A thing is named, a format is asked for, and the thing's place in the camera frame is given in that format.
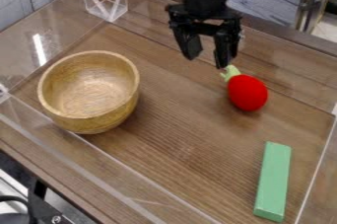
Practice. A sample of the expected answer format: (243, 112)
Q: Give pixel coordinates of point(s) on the green rectangular block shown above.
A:
(271, 198)

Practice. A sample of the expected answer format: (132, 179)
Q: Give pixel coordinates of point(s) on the clear acrylic corner bracket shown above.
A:
(108, 10)

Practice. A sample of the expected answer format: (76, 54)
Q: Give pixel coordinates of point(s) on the metal table leg background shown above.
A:
(309, 14)

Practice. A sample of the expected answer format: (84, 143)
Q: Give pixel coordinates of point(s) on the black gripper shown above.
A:
(221, 24)

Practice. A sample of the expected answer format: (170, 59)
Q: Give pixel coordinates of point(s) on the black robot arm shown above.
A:
(204, 7)

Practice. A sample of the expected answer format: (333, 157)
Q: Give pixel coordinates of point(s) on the red plush fruit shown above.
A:
(247, 91)

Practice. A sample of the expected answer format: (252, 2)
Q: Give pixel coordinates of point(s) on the wooden bowl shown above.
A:
(90, 90)

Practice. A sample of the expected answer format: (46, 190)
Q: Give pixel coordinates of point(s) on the black table frame bracket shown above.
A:
(44, 214)

